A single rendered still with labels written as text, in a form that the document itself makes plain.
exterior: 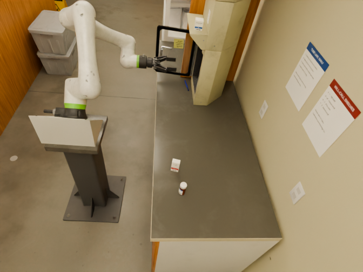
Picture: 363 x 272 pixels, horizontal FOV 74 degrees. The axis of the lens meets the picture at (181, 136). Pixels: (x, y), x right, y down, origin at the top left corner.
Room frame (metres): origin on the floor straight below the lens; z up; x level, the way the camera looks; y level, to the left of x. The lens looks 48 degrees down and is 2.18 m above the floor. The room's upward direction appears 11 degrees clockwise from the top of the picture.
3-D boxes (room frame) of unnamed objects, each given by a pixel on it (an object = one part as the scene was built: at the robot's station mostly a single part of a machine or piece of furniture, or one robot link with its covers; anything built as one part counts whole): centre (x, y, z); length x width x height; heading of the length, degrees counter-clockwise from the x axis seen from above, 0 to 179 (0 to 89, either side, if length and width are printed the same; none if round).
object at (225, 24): (1.67, -0.14, 1.33); 0.32 x 0.25 x 0.77; 10
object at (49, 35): (2.98, 1.93, 0.49); 0.60 x 0.42 x 0.33; 10
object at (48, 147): (1.02, 0.68, 0.92); 0.32 x 0.32 x 0.04; 8
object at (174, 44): (1.79, 0.18, 1.19); 0.30 x 0.01 x 0.40; 93
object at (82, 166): (1.02, 0.68, 0.45); 0.48 x 0.48 x 0.90; 8
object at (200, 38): (1.64, 0.04, 1.46); 0.32 x 0.11 x 0.10; 10
